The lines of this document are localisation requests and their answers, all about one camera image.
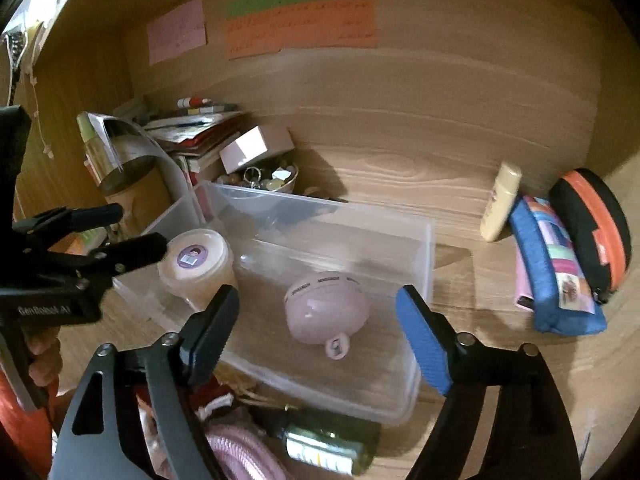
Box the red white marker pen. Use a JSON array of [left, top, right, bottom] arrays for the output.
[[177, 96, 213, 110]]

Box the stack of books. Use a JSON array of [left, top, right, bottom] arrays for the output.
[[116, 102, 250, 185]]

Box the cream lotion tube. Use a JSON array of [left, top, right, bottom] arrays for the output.
[[480, 162, 522, 242]]

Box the pink sticky note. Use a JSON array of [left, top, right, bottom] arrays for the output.
[[146, 0, 207, 66]]

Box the white paper receipt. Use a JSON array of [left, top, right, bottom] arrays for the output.
[[87, 112, 189, 200]]

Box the pink cable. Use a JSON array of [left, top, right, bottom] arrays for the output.
[[136, 393, 296, 480]]

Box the orange sleeved left forearm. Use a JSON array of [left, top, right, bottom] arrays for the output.
[[1, 375, 60, 479]]

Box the dark green glass bottle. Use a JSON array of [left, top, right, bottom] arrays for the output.
[[248, 406, 382, 477]]

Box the orange sticky note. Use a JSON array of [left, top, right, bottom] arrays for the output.
[[224, 0, 378, 60]]

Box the person's left hand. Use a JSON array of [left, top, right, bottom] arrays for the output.
[[23, 327, 63, 387]]

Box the red velvet pouch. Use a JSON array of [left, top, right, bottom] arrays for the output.
[[134, 375, 234, 413]]

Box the blue patchwork pencil pouch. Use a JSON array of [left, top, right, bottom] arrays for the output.
[[509, 195, 608, 337]]

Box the pink white small box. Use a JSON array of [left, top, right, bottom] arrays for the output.
[[220, 125, 294, 174]]

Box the clear plastic storage bin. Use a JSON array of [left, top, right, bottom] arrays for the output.
[[112, 180, 436, 426]]

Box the black orange round case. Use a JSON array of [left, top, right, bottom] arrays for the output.
[[549, 168, 632, 304]]

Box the bowl of trinkets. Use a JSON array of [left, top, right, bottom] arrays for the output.
[[215, 158, 299, 194]]

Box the pink phone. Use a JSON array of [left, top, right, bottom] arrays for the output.
[[514, 249, 535, 312]]

